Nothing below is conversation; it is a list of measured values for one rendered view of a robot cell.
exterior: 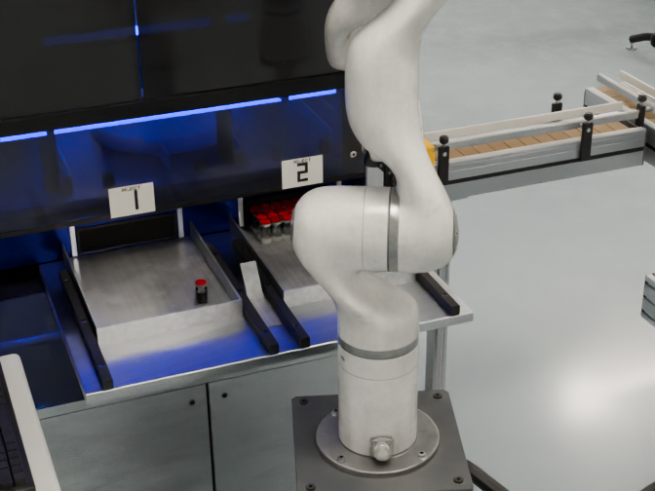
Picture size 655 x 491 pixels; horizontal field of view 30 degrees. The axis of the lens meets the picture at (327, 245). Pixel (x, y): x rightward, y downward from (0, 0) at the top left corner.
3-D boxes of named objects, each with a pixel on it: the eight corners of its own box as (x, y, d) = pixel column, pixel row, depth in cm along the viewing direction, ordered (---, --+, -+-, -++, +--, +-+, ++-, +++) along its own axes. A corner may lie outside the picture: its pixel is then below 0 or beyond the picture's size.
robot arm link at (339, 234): (417, 360, 174) (421, 210, 163) (288, 356, 176) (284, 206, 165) (420, 318, 185) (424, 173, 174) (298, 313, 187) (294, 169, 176)
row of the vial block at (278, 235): (258, 240, 244) (258, 219, 242) (342, 225, 250) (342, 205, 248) (262, 245, 242) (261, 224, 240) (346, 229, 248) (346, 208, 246)
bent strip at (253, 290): (241, 290, 227) (239, 263, 224) (256, 287, 227) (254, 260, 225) (265, 327, 215) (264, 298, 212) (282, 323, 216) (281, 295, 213)
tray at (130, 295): (63, 259, 238) (60, 244, 237) (192, 236, 247) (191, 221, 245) (98, 346, 210) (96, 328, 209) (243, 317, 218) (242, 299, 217)
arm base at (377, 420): (447, 474, 181) (451, 369, 172) (319, 481, 180) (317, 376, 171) (430, 401, 198) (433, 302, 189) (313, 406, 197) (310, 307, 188)
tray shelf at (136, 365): (39, 273, 238) (37, 264, 237) (370, 212, 260) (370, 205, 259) (86, 404, 198) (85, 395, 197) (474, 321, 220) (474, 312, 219)
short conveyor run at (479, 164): (374, 217, 262) (374, 149, 255) (347, 189, 275) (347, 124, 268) (647, 168, 283) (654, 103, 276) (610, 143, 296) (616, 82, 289)
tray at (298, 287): (229, 230, 249) (228, 214, 247) (348, 208, 257) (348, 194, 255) (284, 308, 221) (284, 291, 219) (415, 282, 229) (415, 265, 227)
